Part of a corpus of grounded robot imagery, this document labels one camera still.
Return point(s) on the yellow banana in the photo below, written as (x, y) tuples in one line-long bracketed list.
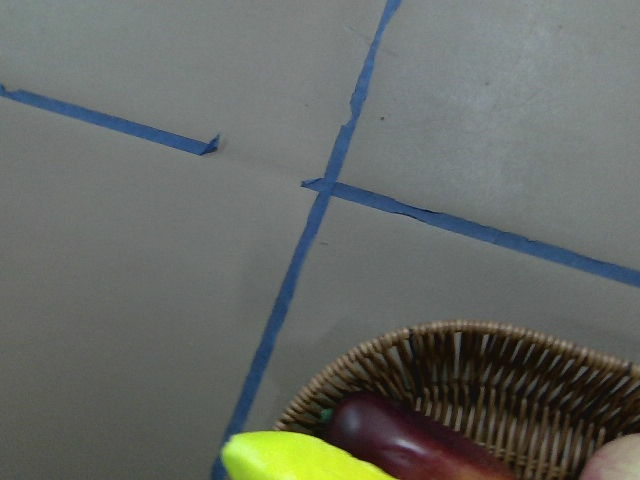
[(290, 455)]

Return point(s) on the pink peach front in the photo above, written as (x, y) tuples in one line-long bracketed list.
[(615, 460)]

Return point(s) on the brown wicker basket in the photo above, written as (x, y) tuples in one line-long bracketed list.
[(541, 404)]

